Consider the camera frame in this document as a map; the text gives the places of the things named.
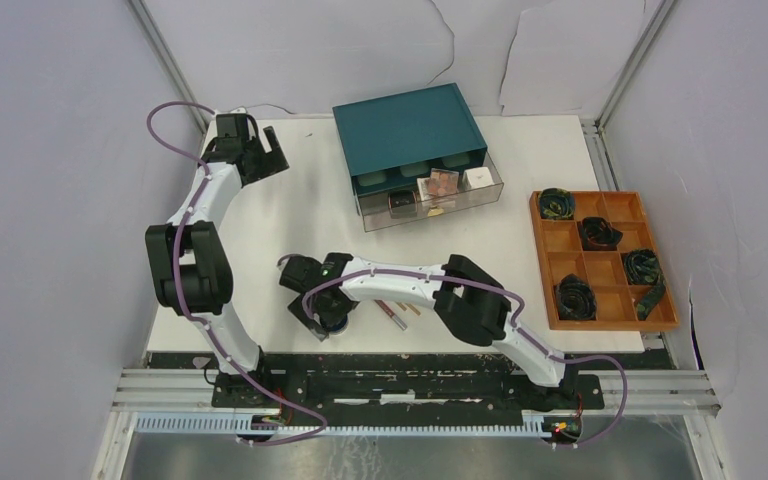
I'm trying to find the black square powder compact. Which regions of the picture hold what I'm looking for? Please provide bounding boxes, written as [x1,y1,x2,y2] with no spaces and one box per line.
[387,190,418,219]

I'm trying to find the eyeshadow palette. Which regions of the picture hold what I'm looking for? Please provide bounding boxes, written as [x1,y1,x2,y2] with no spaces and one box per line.
[428,169,459,196]

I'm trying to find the clear acrylic drawer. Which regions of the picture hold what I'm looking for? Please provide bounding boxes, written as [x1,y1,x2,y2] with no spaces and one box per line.
[352,153,504,232]

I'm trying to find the brown square blush compact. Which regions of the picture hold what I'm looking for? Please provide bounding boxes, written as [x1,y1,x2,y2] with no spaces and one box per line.
[416,177,458,211]

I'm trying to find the white cube box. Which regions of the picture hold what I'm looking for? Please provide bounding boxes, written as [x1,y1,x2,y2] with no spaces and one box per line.
[461,166,495,191]

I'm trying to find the round blue tin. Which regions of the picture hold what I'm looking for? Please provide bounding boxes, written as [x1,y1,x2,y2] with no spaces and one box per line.
[329,317,348,335]

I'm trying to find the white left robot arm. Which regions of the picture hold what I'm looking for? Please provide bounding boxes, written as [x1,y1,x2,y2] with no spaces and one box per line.
[145,109,289,407]

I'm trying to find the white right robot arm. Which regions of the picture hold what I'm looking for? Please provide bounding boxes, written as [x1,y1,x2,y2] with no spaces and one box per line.
[277,253,578,408]

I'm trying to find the red silver lip pencil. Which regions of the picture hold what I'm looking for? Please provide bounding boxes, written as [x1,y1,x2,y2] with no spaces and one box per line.
[375,300,408,331]

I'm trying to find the teal drawer organizer box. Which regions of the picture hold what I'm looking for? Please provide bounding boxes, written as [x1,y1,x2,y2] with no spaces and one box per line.
[332,83,488,197]

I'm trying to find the rolled dark tie top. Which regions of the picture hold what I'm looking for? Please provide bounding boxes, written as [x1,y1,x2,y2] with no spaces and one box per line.
[537,188,576,221]

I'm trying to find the rolled dark tie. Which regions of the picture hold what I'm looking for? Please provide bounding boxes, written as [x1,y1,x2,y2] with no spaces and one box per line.
[554,274,597,321]
[578,217,624,251]
[537,188,576,221]
[622,248,667,321]

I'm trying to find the rolled dark tie bottom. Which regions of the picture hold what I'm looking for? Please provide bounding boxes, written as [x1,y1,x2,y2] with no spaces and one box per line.
[554,274,597,321]

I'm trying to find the rolled dark tie middle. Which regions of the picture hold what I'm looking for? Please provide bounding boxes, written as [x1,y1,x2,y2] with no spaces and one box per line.
[578,217,624,251]

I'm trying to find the orange compartment tray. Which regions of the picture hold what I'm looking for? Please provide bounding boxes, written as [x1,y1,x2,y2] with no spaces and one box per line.
[530,190,680,332]

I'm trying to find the rolled dark tie right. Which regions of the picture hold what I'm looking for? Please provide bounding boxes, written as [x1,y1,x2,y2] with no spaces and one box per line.
[622,248,667,321]

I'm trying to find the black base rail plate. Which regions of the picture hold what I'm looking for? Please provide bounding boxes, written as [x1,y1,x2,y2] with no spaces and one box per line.
[117,350,672,429]

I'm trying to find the aluminium frame rail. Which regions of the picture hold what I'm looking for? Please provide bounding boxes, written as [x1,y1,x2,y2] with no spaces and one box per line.
[125,0,196,102]

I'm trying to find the white cable duct strip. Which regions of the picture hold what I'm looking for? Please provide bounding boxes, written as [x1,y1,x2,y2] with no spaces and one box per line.
[133,413,558,439]

